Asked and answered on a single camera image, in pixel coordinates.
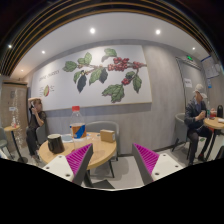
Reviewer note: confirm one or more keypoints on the small round table left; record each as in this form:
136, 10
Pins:
12, 130

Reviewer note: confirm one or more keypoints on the grey door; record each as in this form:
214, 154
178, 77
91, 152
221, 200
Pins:
191, 75

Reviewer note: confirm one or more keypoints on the coffee plant wall mural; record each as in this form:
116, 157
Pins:
101, 76

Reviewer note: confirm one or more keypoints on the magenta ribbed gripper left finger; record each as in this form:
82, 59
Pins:
73, 166

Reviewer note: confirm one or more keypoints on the small cardboard box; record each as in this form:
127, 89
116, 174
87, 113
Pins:
107, 135

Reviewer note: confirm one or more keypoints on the black thermos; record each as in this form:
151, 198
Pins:
220, 111

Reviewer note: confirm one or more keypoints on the wall notice board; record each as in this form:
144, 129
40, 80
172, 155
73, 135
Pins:
209, 67

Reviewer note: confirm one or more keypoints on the seated person in black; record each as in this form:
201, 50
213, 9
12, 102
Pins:
38, 118

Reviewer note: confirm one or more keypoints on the black mug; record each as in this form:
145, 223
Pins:
55, 143

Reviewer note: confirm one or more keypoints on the grey upholstered chair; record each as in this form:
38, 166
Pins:
104, 126

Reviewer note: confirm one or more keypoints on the clear plastic bottle red cap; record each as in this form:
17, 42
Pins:
77, 128

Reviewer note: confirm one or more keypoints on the seated man with white cap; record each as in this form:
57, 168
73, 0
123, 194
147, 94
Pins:
195, 114

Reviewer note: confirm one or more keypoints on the round wooden side table right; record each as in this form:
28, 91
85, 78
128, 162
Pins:
216, 124

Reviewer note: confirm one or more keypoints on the grey armchair right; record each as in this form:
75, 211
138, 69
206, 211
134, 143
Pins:
180, 130

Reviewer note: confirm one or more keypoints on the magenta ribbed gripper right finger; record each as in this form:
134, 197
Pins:
153, 166

